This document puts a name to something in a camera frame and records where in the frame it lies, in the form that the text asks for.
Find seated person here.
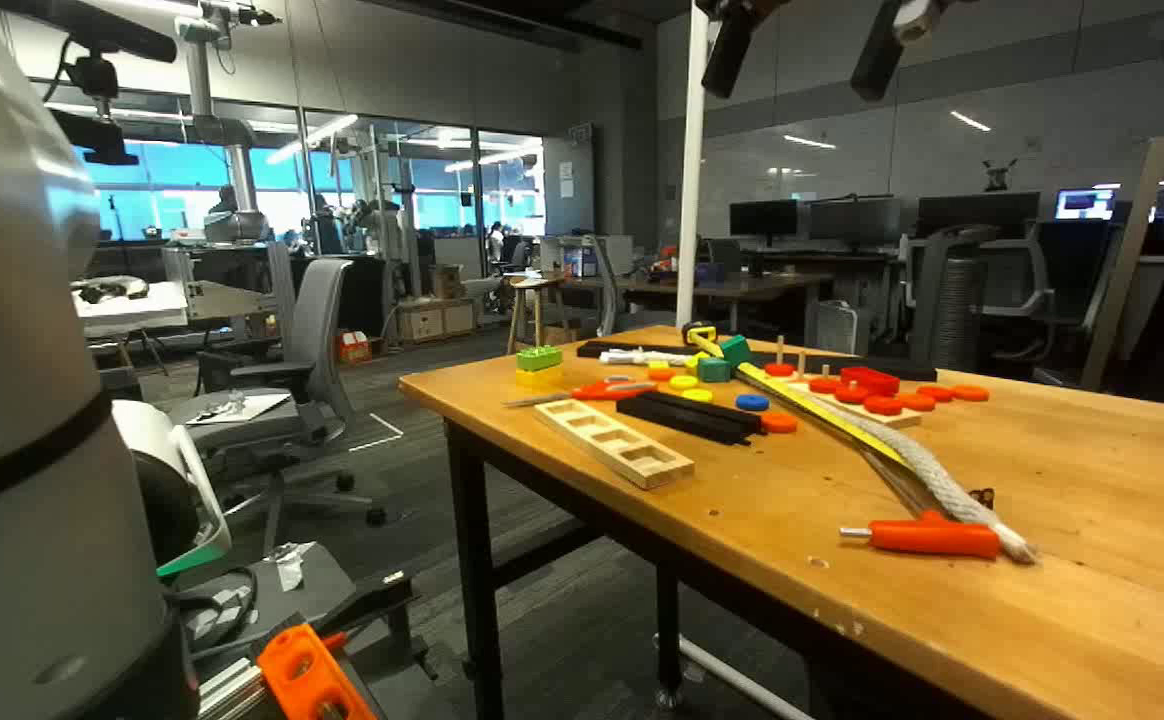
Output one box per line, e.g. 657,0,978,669
199,183,271,247

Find orange toy pieces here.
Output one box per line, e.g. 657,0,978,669
791,380,930,433

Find small drone wall figure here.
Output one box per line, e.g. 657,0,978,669
979,150,1026,195

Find orange plastic clamp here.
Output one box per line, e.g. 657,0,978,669
252,620,379,720

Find wooden work table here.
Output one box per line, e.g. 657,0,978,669
439,409,878,720

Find grey office chair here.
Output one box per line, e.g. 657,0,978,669
187,252,392,552

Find dark mesh office chair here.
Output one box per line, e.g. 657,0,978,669
906,221,1059,372

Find yellow lego brick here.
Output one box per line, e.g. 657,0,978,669
513,364,572,397

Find black computer monitor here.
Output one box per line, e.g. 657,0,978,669
911,189,1044,243
723,195,820,243

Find teal green toy block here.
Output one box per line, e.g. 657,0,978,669
691,333,755,389

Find cardboard box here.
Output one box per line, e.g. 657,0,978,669
392,291,482,348

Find wooden compartment tray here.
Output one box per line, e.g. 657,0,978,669
531,397,701,491

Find wooden stool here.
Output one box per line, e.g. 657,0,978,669
502,273,551,355

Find long black rail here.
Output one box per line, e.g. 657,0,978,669
572,333,946,384

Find white plastic cover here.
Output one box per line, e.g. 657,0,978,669
107,397,237,566

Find large red toy piece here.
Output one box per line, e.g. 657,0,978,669
836,364,906,399

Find green lego brick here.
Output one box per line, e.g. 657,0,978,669
513,343,568,374

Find orange handle screwdriver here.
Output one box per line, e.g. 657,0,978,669
836,517,1009,564

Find black rectangular bar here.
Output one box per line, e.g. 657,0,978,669
636,384,770,435
612,397,755,448

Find leaning wooden plank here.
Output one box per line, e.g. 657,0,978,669
1078,132,1164,397

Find black camera on stand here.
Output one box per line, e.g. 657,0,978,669
0,0,182,170

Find grey office desk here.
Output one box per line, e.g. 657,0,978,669
70,269,280,348

